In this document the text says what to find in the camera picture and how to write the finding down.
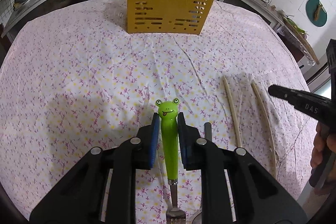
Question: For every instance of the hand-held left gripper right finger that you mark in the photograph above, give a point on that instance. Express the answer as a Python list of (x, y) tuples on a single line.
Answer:
[(183, 145)]

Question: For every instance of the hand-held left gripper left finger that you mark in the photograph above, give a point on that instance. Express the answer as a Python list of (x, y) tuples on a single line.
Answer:
[(154, 145)]

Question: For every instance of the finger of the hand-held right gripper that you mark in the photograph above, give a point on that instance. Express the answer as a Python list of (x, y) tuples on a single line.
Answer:
[(282, 92), (332, 56)]

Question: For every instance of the wooden chopstick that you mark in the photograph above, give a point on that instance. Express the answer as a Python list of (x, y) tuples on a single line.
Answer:
[(231, 108), (263, 111)]

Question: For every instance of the person's right hand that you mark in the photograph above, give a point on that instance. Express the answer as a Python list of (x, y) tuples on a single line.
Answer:
[(318, 155)]

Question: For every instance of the green peppers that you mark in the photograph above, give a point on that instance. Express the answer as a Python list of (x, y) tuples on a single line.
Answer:
[(295, 26)]

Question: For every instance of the round green cutting board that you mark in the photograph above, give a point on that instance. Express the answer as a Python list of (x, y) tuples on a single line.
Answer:
[(311, 11)]

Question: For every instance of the floral pink tablecloth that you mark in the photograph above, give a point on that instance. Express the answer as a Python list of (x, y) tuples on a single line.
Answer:
[(78, 69)]

